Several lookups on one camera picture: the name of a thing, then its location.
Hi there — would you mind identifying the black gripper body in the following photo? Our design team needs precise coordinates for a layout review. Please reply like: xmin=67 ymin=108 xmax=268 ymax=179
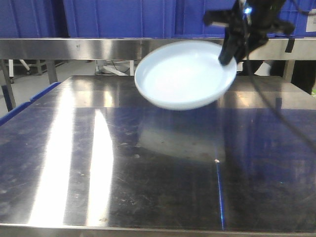
xmin=203 ymin=0 xmax=295 ymax=38

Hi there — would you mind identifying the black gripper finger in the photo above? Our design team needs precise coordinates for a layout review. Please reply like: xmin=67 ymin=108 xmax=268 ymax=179
xmin=218 ymin=27 xmax=241 ymax=65
xmin=236 ymin=34 xmax=268 ymax=62

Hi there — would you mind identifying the light blue plate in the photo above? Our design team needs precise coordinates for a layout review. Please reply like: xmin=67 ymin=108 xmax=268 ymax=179
xmin=134 ymin=40 xmax=237 ymax=111

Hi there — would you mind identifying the steel shelf leg right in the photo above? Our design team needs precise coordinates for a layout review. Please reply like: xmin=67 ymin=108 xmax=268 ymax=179
xmin=282 ymin=60 xmax=296 ymax=82

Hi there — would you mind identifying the steel shelf leg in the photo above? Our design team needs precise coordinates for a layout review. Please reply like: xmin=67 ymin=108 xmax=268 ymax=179
xmin=0 ymin=59 xmax=16 ymax=112
xmin=282 ymin=60 xmax=296 ymax=82

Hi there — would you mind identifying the steel shelf leg left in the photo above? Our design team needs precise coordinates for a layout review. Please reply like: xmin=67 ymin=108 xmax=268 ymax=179
xmin=0 ymin=59 xmax=16 ymax=112

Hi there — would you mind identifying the black tape strip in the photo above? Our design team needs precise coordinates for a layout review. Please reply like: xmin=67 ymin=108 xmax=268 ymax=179
xmin=284 ymin=38 xmax=295 ymax=53

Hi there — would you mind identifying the far right blue crate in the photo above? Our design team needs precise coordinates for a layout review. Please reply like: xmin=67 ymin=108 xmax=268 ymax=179
xmin=278 ymin=0 xmax=316 ymax=38

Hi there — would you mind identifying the right blue plastic crate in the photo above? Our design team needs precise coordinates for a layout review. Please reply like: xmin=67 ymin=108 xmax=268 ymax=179
xmin=173 ymin=0 xmax=235 ymax=39

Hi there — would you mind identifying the blue plastic crate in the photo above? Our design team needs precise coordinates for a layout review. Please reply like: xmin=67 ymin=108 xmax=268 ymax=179
xmin=173 ymin=0 xmax=235 ymax=39
xmin=0 ymin=0 xmax=68 ymax=39
xmin=64 ymin=0 xmax=176 ymax=39

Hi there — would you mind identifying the white label on crate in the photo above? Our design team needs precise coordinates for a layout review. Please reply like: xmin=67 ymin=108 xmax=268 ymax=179
xmin=306 ymin=9 xmax=316 ymax=33

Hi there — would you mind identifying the person in black trousers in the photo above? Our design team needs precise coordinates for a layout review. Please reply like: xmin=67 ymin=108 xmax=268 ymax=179
xmin=243 ymin=60 xmax=316 ymax=94

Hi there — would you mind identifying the middle blue plastic crate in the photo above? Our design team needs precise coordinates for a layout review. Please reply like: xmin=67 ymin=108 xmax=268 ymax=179
xmin=64 ymin=0 xmax=176 ymax=39

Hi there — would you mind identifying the left blue plastic crate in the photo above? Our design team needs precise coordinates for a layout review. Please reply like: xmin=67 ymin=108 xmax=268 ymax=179
xmin=0 ymin=0 xmax=68 ymax=39

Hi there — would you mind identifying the blue table edge guard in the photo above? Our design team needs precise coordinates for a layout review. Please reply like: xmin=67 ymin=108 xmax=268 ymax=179
xmin=0 ymin=82 xmax=61 ymax=126

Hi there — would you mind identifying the black cable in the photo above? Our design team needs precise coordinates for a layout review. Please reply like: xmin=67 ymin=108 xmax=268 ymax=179
xmin=243 ymin=14 xmax=316 ymax=154

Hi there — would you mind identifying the stainless steel shelf rail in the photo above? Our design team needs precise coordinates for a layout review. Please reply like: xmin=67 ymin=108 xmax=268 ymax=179
xmin=0 ymin=38 xmax=316 ymax=60

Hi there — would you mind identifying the white metal frame background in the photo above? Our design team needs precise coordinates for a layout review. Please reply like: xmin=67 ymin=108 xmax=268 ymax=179
xmin=95 ymin=60 xmax=139 ymax=76

